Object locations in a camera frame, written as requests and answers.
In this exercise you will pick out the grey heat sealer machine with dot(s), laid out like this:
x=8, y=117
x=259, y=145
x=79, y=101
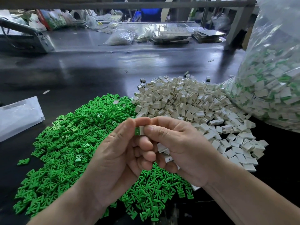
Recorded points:
x=26, y=38

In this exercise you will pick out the person's left hand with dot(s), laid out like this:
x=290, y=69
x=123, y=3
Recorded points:
x=117, y=161

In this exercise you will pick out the grey metal horizontal bar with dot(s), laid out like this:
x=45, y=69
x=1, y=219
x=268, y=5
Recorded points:
x=140, y=4

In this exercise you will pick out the green and white assembled part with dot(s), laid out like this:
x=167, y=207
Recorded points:
x=139, y=131

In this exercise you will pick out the pile of white plastic caps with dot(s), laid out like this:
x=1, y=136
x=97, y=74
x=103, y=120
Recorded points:
x=197, y=98

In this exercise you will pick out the blue crate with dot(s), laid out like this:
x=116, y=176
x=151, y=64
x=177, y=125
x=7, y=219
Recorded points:
x=150, y=15

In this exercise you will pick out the small white plastic part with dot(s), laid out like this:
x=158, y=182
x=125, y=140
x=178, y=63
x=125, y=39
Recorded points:
x=162, y=148
x=168, y=158

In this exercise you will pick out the stack of clear flat bags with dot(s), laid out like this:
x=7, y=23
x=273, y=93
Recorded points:
x=18, y=118

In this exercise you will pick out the person's right hand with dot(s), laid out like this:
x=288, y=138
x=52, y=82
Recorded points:
x=190, y=150

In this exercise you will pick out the clear plastic bag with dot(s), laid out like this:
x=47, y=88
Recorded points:
x=274, y=84

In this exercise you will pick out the small green plastic part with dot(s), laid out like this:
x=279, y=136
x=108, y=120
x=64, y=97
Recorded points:
x=23, y=161

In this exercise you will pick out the pile of green plastic clips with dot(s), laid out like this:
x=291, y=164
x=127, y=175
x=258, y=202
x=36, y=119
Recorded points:
x=63, y=136

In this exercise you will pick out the dark flat tray stack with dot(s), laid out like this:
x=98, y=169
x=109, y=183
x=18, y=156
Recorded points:
x=209, y=36

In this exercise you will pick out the person's left forearm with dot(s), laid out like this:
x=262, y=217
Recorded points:
x=63, y=211

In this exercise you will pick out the small clear bag of parts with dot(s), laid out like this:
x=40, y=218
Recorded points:
x=120, y=37

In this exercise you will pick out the grey metal slanted post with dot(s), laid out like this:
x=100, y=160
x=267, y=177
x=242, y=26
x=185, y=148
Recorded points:
x=241, y=20

